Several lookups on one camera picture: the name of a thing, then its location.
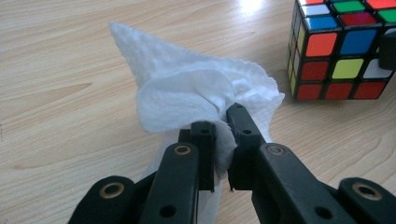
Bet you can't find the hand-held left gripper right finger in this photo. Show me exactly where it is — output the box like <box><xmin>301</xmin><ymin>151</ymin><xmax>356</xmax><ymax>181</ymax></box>
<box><xmin>225</xmin><ymin>103</ymin><xmax>268</xmax><ymax>191</ymax></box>

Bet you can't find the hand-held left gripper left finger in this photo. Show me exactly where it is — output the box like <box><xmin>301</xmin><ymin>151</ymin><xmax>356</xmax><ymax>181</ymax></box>
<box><xmin>178</xmin><ymin>120</ymin><xmax>218</xmax><ymax>192</ymax></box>

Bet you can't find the white wet wipe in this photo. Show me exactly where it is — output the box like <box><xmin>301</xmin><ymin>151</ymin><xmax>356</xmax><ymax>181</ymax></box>
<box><xmin>108</xmin><ymin>21</ymin><xmax>286</xmax><ymax>224</ymax></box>

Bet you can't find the multicoloured puzzle cube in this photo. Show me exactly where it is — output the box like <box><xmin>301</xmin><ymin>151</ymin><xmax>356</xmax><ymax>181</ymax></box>
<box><xmin>286</xmin><ymin>0</ymin><xmax>396</xmax><ymax>102</ymax></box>

